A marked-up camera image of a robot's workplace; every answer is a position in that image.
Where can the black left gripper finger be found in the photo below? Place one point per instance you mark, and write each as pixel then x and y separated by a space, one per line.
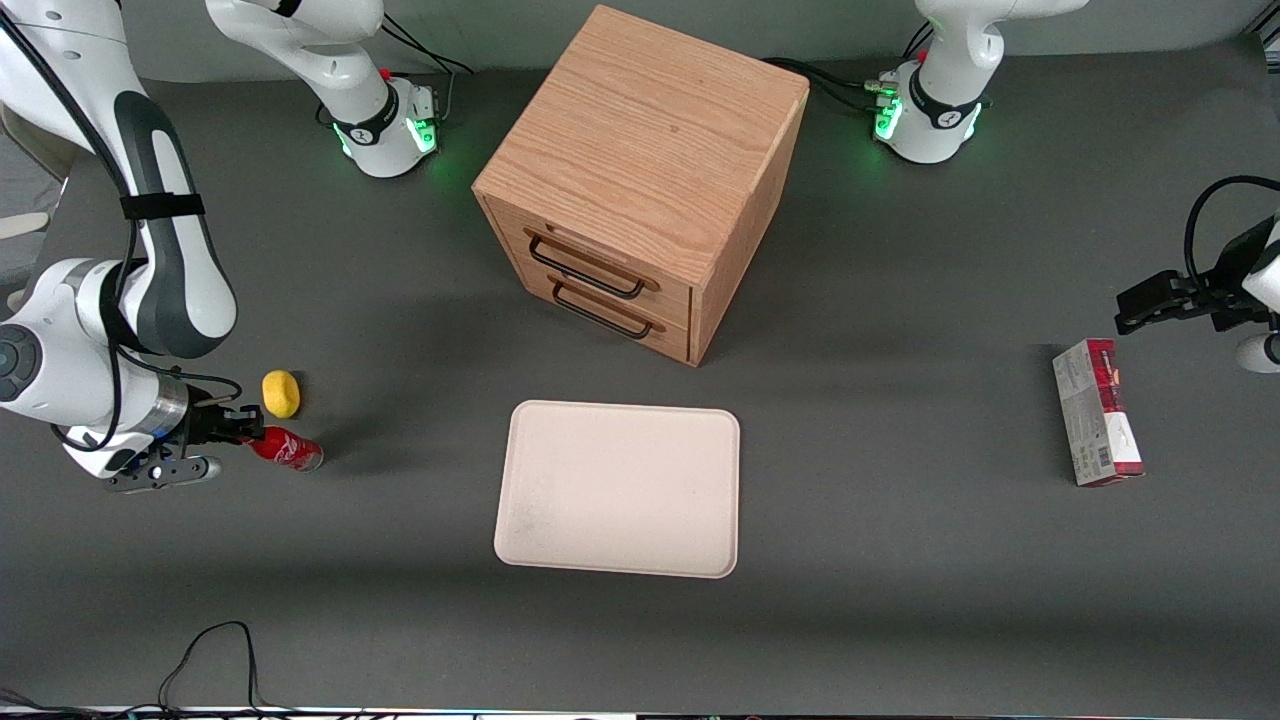
pixel 1150 300

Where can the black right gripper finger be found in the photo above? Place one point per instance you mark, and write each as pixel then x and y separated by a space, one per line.
pixel 240 413
pixel 235 435

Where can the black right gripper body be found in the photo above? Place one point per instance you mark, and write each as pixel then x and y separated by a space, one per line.
pixel 203 423

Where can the red coke bottle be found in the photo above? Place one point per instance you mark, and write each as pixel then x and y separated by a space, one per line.
pixel 290 450

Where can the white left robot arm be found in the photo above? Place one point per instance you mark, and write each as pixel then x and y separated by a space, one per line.
pixel 940 110

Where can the cream rectangular tray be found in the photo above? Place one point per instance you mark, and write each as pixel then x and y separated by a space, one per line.
pixel 620 490

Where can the yellow lemon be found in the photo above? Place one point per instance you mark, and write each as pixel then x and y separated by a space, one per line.
pixel 281 395

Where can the red plaid carton box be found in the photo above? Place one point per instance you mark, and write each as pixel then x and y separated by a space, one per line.
pixel 1090 420

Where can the wooden drawer front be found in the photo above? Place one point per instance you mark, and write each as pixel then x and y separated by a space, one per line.
pixel 678 340
pixel 512 240

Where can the wooden drawer cabinet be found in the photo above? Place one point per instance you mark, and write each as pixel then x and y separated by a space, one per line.
pixel 640 130

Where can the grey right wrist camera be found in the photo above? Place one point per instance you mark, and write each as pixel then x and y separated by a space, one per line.
pixel 190 468

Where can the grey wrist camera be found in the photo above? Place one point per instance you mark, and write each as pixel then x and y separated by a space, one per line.
pixel 1258 353
pixel 190 468

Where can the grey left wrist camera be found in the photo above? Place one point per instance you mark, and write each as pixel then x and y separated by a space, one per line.
pixel 1258 353

